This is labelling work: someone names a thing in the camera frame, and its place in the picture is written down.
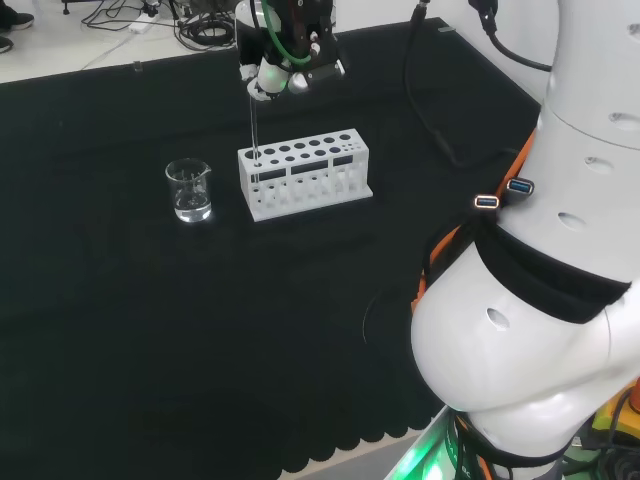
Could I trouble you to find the black bench cloth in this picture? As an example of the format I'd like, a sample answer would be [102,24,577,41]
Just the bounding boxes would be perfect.
[0,17,544,480]

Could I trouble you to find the clear glass beaker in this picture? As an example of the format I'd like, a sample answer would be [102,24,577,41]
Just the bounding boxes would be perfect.
[164,158,214,225]

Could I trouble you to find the thick black cable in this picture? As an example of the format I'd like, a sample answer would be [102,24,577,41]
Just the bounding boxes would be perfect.
[467,0,554,72]

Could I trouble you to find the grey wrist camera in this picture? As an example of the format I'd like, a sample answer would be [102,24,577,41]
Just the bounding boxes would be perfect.
[287,59,348,96]

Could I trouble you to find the white test tube rack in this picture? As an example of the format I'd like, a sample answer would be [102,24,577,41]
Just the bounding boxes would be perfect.
[237,128,375,223]

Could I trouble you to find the clear glass rod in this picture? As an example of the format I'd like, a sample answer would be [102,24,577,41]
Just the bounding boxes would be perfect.
[247,96,262,184]

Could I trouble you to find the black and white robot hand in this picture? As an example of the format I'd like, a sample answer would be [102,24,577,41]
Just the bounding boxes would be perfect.
[235,0,345,104]

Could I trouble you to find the long black cable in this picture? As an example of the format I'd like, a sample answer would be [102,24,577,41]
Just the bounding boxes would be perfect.
[403,0,522,169]

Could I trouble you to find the orange cable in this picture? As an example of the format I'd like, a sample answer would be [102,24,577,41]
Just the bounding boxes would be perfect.
[410,130,539,312]

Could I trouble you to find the black floor cable bundle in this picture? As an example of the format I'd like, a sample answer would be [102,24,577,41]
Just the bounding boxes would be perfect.
[173,0,241,52]

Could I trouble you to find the green cable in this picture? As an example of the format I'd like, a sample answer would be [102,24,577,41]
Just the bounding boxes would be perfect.
[259,0,317,69]

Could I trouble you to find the yellow stop button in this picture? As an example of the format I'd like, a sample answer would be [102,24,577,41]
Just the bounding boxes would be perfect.
[591,377,640,447]

